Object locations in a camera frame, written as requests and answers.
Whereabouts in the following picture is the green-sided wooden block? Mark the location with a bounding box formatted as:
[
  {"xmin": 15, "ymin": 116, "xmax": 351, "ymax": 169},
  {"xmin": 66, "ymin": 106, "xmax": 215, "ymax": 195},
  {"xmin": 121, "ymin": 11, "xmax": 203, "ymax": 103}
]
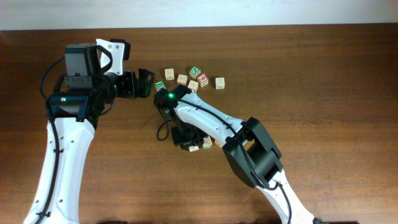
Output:
[{"xmin": 202, "ymin": 136, "xmax": 213, "ymax": 149}]

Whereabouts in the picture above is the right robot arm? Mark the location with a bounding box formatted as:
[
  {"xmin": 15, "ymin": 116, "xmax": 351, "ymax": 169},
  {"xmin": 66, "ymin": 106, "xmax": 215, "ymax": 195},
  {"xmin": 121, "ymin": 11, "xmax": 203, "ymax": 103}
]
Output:
[{"xmin": 154, "ymin": 85, "xmax": 320, "ymax": 223}]

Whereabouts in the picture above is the green N wooden block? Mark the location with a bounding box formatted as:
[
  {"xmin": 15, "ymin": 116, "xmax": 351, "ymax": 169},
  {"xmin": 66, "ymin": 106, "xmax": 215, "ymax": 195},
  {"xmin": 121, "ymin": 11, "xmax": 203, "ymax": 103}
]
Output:
[{"xmin": 189, "ymin": 66, "xmax": 201, "ymax": 80}]

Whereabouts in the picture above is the plain top-left wooden block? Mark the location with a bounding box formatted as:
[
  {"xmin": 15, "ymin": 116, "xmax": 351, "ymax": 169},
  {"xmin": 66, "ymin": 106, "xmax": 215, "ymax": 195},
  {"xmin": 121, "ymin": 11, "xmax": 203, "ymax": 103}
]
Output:
[{"xmin": 164, "ymin": 68, "xmax": 175, "ymax": 80}]

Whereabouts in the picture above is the plain right wooden block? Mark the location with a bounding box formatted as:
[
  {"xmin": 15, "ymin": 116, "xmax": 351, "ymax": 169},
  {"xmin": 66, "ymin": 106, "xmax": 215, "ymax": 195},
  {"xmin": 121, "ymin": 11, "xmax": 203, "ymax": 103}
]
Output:
[{"xmin": 215, "ymin": 77, "xmax": 225, "ymax": 90}]

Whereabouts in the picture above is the blue D wooden block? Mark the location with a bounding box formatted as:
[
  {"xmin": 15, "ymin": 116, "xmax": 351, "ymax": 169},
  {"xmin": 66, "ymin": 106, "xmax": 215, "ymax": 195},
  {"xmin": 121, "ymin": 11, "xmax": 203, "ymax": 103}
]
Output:
[{"xmin": 188, "ymin": 146, "xmax": 200, "ymax": 152}]

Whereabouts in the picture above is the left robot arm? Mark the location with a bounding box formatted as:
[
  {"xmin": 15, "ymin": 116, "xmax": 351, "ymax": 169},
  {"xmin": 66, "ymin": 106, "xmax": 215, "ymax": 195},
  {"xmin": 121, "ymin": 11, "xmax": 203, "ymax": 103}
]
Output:
[{"xmin": 24, "ymin": 39, "xmax": 155, "ymax": 223}]

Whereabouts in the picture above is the red-sided wooden block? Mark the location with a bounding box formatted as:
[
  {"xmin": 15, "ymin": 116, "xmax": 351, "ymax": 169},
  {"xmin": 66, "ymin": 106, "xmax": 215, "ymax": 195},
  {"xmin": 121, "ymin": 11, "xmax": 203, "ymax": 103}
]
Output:
[{"xmin": 177, "ymin": 74, "xmax": 188, "ymax": 86}]

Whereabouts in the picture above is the red Q wooden block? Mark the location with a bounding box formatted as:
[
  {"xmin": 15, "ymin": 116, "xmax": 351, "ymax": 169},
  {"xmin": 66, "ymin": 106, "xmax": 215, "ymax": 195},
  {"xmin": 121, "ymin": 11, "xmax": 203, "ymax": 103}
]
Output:
[{"xmin": 214, "ymin": 139, "xmax": 223, "ymax": 148}]

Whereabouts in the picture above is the red 9 wooden block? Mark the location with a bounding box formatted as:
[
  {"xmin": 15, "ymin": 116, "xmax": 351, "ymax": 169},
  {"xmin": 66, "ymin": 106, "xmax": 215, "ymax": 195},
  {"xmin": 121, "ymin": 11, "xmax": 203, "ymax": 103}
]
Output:
[{"xmin": 197, "ymin": 73, "xmax": 209, "ymax": 88}]

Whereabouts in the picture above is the green B wooden block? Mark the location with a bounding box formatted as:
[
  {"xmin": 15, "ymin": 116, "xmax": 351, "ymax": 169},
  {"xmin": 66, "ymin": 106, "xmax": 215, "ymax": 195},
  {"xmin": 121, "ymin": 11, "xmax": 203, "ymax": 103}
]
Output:
[{"xmin": 154, "ymin": 80, "xmax": 166, "ymax": 91}]

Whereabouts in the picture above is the red-striped centre wooden block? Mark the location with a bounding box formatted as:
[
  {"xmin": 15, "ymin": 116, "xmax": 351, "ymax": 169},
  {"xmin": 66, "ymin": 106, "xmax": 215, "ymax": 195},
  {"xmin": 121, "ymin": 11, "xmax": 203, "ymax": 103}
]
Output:
[{"xmin": 187, "ymin": 80, "xmax": 199, "ymax": 93}]

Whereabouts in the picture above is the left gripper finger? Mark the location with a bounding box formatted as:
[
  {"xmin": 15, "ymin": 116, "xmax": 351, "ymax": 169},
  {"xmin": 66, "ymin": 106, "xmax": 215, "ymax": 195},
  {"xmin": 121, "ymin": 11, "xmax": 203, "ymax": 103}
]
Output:
[
  {"xmin": 138, "ymin": 68, "xmax": 155, "ymax": 83},
  {"xmin": 138, "ymin": 81, "xmax": 152, "ymax": 98}
]

